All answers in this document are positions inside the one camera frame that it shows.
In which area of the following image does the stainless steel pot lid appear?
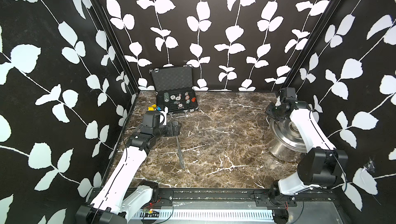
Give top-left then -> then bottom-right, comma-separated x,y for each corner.
268,118 -> 307,153

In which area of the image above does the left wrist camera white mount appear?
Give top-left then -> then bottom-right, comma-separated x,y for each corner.
160,107 -> 168,126

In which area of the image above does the yellow red toy block vehicle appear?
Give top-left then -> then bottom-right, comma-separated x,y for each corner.
147,104 -> 162,111

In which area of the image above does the black base rail with vents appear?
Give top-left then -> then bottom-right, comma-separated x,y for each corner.
77,188 -> 344,224

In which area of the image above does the stack of poker chips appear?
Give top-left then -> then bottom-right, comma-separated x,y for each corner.
164,93 -> 170,102

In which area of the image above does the black poker chip case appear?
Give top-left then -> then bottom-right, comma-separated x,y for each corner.
150,65 -> 199,115

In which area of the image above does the long steel ladle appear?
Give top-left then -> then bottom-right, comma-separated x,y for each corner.
176,136 -> 185,169

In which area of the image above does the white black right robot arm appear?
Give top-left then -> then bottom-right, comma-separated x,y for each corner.
266,88 -> 348,199

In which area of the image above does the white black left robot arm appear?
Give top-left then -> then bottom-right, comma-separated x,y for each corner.
75,109 -> 179,224

